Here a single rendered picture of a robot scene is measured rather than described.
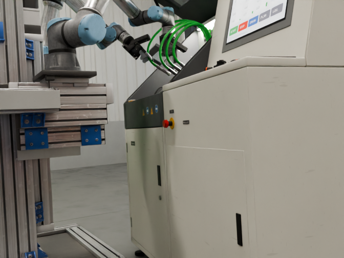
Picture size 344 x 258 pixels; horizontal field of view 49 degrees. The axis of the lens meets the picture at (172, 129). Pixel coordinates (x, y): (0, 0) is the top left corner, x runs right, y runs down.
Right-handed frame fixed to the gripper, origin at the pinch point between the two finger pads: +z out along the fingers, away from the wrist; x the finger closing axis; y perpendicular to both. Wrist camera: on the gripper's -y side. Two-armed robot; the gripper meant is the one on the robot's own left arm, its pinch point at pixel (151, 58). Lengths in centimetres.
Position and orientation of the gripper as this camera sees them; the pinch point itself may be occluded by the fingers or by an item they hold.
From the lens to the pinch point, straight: 228.6
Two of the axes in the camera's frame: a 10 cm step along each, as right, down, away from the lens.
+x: -2.4, -2.0, -9.5
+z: 6.7, 6.7, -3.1
